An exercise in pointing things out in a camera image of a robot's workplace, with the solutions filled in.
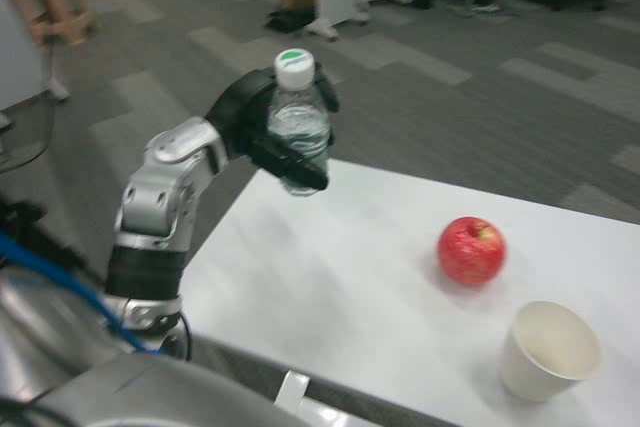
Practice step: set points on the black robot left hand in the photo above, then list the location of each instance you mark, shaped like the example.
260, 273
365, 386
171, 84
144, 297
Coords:
240, 107

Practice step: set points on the clear water bottle green label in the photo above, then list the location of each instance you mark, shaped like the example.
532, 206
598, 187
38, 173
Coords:
297, 117

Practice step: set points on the black bag on floor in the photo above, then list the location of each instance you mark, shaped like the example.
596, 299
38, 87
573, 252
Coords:
290, 19

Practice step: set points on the beige plastic stool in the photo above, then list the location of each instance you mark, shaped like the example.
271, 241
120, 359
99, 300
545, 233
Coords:
50, 7

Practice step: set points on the red apple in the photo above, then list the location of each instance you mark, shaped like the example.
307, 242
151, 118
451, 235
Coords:
472, 252

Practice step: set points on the silver robot torso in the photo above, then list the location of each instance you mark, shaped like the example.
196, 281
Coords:
60, 337

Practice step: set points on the white paper cup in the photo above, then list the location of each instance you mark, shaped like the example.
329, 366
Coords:
530, 372

